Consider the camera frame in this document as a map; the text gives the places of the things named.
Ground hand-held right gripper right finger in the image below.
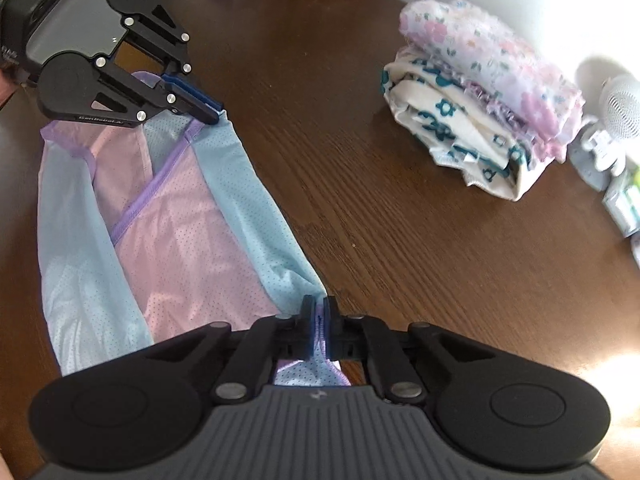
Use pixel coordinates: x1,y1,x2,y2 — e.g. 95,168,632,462
322,296,498,403

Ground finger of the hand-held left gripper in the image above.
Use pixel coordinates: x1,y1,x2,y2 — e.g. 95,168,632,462
75,57,221,128
122,2,224,112

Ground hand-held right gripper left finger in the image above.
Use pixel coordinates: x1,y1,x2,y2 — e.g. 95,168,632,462
145,294,321,403

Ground pink blue mesh vest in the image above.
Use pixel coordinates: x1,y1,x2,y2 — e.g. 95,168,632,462
37,71,351,388

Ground folded purple floral garment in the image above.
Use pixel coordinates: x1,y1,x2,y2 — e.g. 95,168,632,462
398,0,586,163

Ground green white small boxes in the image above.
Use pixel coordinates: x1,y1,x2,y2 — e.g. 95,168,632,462
601,167,640,240

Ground white round speaker figure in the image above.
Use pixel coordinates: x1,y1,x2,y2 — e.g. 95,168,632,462
570,55,640,191

